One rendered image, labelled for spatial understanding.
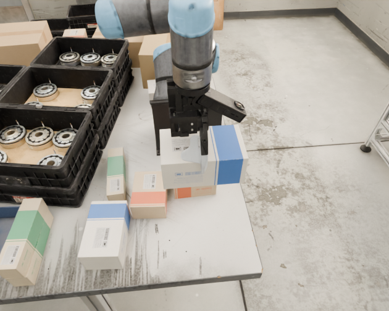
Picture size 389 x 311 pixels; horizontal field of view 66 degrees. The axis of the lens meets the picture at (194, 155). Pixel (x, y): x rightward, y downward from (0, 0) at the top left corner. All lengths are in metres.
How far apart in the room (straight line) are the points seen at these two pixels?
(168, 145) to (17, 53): 1.36
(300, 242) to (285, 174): 0.53
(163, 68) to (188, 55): 0.69
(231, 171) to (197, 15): 0.36
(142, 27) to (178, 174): 0.32
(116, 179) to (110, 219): 0.19
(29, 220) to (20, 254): 0.11
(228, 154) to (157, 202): 0.44
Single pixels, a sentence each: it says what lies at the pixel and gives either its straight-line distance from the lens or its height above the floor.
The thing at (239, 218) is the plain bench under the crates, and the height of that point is 0.70.
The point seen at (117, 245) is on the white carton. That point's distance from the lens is 0.97.
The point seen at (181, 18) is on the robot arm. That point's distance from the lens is 0.51.
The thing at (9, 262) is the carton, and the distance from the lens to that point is 1.03.
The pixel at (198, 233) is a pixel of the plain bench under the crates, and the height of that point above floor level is 0.70.
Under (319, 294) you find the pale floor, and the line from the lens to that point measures 1.84.
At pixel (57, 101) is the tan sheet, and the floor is 0.83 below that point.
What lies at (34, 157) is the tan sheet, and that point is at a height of 0.83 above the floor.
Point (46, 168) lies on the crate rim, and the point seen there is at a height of 0.93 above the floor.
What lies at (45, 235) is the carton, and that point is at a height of 0.72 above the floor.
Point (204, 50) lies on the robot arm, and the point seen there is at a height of 1.39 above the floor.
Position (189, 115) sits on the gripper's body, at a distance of 0.62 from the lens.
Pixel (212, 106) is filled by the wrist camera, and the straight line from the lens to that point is 0.62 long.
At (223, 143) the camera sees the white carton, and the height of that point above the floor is 1.14.
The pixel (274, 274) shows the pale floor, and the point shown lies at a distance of 1.81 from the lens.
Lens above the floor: 1.64
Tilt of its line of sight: 46 degrees down
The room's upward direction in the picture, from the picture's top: straight up
